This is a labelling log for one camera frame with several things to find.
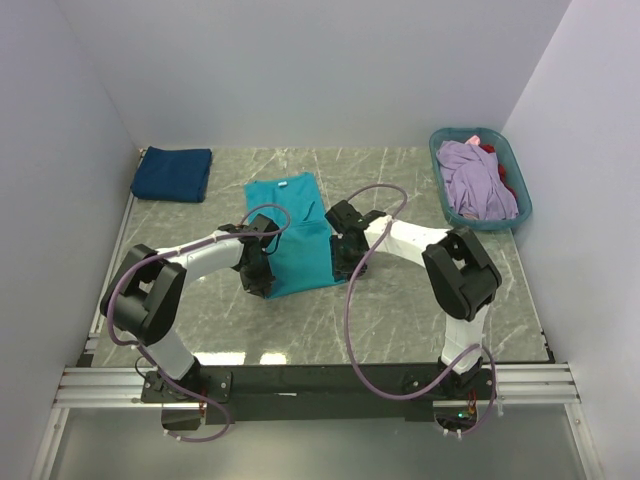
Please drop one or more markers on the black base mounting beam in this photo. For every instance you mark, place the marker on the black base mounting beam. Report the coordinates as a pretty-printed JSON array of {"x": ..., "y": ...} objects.
[{"x": 322, "y": 392}]

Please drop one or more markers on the lavender t-shirt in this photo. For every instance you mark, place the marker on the lavender t-shirt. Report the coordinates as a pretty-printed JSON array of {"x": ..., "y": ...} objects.
[{"x": 472, "y": 185}]

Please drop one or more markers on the pink garment in basket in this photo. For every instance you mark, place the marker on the pink garment in basket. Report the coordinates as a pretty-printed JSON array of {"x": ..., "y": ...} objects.
[{"x": 474, "y": 140}]

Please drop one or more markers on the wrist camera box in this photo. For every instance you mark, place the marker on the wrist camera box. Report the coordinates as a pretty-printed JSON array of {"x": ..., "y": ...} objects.
[
  {"x": 261, "y": 230},
  {"x": 345, "y": 219}
]

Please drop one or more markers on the teal plastic laundry basket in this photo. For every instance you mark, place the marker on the teal plastic laundry basket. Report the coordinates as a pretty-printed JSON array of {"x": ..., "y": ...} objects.
[{"x": 505, "y": 156}]

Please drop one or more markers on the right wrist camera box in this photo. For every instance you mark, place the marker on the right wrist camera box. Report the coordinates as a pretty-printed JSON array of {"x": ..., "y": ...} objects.
[{"x": 345, "y": 219}]

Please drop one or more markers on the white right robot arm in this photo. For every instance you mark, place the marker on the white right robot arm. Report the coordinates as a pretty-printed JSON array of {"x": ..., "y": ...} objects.
[{"x": 462, "y": 275}]

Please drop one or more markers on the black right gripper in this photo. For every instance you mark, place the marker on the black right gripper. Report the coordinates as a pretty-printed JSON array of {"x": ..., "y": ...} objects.
[{"x": 339, "y": 266}]

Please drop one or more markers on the folded navy blue t-shirt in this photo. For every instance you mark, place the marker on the folded navy blue t-shirt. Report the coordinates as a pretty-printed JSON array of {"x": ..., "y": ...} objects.
[{"x": 173, "y": 175}]

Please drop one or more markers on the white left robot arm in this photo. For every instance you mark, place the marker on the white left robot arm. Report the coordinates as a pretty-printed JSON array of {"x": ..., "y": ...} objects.
[{"x": 141, "y": 302}]

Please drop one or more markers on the red garment in basket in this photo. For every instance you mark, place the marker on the red garment in basket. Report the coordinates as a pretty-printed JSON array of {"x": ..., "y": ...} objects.
[{"x": 488, "y": 148}]

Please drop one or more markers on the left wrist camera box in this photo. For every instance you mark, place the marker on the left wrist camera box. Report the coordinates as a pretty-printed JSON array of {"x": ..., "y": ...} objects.
[{"x": 261, "y": 230}]

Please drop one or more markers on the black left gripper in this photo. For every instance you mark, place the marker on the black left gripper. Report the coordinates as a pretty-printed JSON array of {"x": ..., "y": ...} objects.
[{"x": 258, "y": 287}]

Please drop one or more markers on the teal t-shirt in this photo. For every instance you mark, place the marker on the teal t-shirt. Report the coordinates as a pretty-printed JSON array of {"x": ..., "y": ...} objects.
[{"x": 302, "y": 259}]

